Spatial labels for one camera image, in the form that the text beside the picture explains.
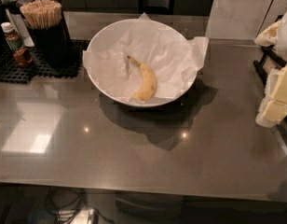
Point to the dark lidded container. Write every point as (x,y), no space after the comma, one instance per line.
(0,19)

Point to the bundle of wooden chopsticks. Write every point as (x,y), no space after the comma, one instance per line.
(42,14)

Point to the white bowl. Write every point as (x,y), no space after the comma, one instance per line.
(101,44)

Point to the white paper liner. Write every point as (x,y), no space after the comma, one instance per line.
(162,53)

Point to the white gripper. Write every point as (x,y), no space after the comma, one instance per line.
(285,50)

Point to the yellow banana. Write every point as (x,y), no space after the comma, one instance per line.
(149,81)

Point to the green sauce bottle white cap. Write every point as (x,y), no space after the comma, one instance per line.
(11,36)

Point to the small brown jar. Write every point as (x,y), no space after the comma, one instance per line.
(23,57)

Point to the black grid mat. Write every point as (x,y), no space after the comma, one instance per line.
(10,72)

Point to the black chopstick holder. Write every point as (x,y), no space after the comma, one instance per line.
(54,43)

